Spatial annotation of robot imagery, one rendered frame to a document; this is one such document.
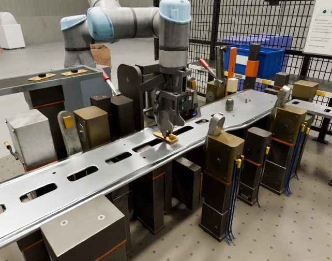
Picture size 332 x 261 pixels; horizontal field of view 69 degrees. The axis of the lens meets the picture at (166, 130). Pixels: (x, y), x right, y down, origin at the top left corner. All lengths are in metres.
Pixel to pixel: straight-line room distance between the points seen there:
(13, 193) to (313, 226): 0.90
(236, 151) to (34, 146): 0.51
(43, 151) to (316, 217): 0.91
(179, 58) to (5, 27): 10.57
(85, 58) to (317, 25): 1.16
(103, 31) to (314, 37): 1.15
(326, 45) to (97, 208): 1.34
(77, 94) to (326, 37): 1.25
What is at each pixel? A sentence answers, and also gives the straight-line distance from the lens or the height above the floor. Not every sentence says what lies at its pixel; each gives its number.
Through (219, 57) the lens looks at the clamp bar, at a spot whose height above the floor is 1.17.
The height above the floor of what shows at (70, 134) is 1.05.
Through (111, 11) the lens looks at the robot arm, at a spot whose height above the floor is 1.35.
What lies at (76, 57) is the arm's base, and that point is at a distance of 1.24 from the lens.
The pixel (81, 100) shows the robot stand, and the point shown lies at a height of 0.98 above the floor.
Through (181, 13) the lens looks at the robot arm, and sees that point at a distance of 0.61.
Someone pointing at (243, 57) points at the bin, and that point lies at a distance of 1.49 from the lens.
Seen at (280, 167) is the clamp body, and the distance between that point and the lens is 1.03.
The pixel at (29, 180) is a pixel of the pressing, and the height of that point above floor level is 1.00.
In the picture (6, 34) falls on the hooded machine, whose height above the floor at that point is 0.53.
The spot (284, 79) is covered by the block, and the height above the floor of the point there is 1.06.
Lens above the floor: 1.36
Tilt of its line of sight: 26 degrees down
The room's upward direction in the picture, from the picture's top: straight up
